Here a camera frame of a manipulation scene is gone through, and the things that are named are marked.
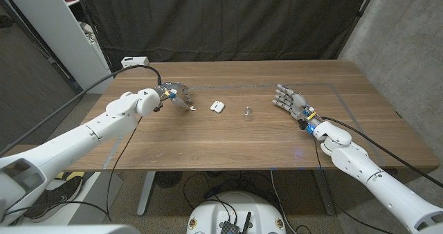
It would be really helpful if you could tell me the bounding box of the white shelf cabinet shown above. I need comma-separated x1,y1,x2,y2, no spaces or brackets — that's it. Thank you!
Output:
1,0,115,95

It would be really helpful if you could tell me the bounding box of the grey tape outline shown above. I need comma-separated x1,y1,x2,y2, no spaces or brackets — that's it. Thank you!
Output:
102,82,387,171

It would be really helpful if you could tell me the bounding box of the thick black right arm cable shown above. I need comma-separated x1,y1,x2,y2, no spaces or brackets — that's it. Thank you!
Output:
322,116,443,188

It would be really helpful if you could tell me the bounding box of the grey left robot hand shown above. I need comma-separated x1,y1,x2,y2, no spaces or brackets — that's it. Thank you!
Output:
157,82,193,111

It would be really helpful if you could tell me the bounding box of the black round floor fan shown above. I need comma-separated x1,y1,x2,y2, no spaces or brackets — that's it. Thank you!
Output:
154,171,183,189

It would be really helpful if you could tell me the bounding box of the white power strip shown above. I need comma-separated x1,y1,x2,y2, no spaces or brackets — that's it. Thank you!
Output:
120,56,150,69

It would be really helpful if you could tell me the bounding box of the white airpods case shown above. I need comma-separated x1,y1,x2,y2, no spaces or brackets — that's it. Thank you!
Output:
210,100,226,114

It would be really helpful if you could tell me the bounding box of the black sneaker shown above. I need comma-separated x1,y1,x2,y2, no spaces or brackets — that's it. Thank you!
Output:
23,176,84,221

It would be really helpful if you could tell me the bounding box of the black antenna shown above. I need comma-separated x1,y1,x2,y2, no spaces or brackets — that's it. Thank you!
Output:
242,211,253,234

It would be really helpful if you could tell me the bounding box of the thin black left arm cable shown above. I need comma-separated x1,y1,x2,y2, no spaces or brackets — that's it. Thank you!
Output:
1,115,143,223

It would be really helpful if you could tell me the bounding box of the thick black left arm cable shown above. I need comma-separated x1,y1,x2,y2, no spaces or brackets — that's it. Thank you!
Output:
0,64,163,158

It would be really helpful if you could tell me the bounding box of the black electronics module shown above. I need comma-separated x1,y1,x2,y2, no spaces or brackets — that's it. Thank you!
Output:
219,219,242,234

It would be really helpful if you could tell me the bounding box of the yellow and black floor item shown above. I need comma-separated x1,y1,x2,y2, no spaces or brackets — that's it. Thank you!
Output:
55,171,86,181

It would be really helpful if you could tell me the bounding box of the black curtain backdrop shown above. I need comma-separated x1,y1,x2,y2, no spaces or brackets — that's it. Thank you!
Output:
74,0,380,78

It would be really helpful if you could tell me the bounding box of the white table leg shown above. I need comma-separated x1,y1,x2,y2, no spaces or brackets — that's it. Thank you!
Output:
136,171,156,217
313,170,336,217

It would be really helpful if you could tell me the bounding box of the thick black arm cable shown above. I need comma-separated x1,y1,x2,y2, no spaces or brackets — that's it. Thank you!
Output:
322,116,443,188
0,64,163,158

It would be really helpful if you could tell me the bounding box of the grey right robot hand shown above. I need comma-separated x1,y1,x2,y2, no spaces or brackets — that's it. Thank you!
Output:
271,84,318,133

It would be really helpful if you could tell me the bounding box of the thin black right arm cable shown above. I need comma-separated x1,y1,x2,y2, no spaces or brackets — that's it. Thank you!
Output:
311,132,394,234

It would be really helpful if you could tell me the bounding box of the black floor cable tangle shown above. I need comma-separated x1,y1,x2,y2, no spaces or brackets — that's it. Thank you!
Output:
182,171,274,210

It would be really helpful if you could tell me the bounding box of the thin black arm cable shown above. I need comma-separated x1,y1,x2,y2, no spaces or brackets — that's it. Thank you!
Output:
311,132,394,234
1,115,143,223

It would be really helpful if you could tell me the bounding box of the grey floor cable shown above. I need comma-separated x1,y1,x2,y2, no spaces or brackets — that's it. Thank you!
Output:
269,170,295,234

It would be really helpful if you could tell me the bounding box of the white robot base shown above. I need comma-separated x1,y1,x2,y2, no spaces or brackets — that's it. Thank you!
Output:
186,191,287,234

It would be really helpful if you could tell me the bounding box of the white robot torso edge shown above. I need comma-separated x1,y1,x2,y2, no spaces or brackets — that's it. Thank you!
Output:
0,224,141,234

